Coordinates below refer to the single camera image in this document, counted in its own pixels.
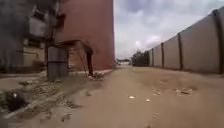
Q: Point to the distant low building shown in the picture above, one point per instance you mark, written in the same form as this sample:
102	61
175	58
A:
123	61

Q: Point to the dark green bushes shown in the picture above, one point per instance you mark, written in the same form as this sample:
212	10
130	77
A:
140	59

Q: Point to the red brick building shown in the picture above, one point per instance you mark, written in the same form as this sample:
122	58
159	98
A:
90	30

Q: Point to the brown dirt road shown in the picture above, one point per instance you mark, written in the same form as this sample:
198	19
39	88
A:
133	106

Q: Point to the grey metal box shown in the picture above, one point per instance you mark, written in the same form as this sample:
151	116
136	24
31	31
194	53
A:
57	63

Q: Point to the rubble strewn ground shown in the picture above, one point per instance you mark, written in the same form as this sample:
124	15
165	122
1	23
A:
36	91

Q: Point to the grey concrete building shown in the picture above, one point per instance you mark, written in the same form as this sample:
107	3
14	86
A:
20	36

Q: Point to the black rubbish bag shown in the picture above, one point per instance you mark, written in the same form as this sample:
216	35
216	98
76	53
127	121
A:
15	100

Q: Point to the long grey concrete wall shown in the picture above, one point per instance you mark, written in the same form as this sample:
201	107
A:
196	46

